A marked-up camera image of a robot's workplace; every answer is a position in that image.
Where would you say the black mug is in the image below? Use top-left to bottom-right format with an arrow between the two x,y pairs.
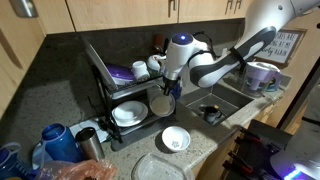
199,104 -> 224,126

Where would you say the blue plastic pitcher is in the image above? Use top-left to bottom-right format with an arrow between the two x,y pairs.
0,143 -> 34,180

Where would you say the large white platter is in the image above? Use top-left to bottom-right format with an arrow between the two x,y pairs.
83,39 -> 118,92

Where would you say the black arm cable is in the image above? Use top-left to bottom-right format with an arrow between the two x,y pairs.
191,30 -> 249,73

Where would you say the white ceramic bowl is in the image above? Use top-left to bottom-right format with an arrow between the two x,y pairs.
161,125 -> 192,154

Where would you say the purple plastic bowl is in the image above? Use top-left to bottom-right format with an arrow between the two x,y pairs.
105,64 -> 136,86

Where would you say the metal cabinet door handle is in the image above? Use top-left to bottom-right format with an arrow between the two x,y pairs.
167,0 -> 178,18

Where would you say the clear plastic bowl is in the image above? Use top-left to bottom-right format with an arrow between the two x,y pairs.
148,92 -> 177,118

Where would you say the blue dish soap bottle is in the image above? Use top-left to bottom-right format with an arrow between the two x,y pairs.
172,79 -> 184,101

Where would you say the wooden base cabinet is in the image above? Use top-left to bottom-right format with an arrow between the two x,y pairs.
191,96 -> 288,180

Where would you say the orange plastic bag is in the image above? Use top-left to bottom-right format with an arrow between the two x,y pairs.
34,159 -> 118,180

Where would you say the blue water jug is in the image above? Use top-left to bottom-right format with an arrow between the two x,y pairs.
31,123 -> 84,171

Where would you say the round white dinner plate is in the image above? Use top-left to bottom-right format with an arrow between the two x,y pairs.
110,100 -> 149,128

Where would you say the water filter pitcher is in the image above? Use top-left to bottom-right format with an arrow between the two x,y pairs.
241,60 -> 283,98

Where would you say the grey drying mat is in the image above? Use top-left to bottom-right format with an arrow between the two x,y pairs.
109,113 -> 178,153

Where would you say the framed text sign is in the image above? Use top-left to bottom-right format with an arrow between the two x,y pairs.
254,27 -> 307,66

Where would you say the black wire dish rack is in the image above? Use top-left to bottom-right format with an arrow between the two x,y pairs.
90,64 -> 180,144

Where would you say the silver metal handle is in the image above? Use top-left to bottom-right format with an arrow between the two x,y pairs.
8,0 -> 38,19

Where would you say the black robot cart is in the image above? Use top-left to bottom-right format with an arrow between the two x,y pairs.
221,119 -> 294,180

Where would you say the wooden wall cabinet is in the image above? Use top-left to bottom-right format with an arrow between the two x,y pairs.
0,0 -> 320,114

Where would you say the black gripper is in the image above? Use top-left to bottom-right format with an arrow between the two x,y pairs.
162,76 -> 181,97

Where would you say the white paper sheet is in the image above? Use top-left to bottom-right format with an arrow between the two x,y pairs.
68,119 -> 111,144

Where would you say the steel tumbler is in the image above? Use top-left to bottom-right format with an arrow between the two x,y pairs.
74,127 -> 106,163

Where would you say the red spatula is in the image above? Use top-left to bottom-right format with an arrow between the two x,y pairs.
152,33 -> 165,55

